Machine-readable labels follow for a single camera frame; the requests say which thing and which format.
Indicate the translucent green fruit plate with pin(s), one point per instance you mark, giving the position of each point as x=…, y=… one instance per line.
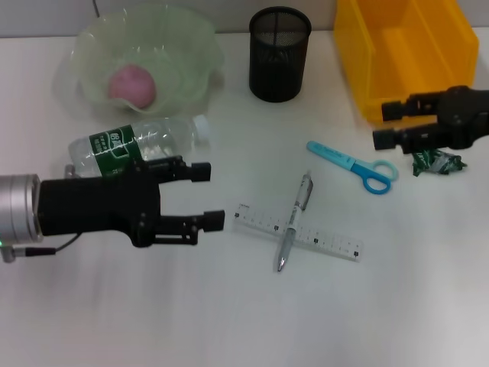
x=172, y=57

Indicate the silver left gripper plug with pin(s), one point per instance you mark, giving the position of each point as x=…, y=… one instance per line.
x=70, y=171

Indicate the transparent plastic ruler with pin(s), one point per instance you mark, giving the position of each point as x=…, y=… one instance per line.
x=328, y=242

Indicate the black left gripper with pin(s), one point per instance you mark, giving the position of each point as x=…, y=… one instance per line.
x=91, y=206

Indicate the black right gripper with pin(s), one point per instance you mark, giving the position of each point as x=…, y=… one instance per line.
x=466, y=114

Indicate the black mesh pen holder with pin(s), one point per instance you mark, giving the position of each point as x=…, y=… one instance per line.
x=279, y=57

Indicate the green plastic wrapper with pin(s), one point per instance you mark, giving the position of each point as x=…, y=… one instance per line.
x=435, y=162

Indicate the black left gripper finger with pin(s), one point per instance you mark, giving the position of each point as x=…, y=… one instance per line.
x=214, y=221

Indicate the clear green-label water bottle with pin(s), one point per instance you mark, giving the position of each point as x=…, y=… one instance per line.
x=114, y=149

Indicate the clear silver ballpoint pen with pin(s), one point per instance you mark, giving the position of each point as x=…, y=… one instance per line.
x=296, y=214

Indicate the pink peach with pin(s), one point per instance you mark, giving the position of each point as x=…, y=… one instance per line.
x=131, y=86

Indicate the yellow plastic bin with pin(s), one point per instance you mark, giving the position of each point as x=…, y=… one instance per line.
x=405, y=57

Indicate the blue safety scissors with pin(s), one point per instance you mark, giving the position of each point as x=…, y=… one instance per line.
x=344, y=158

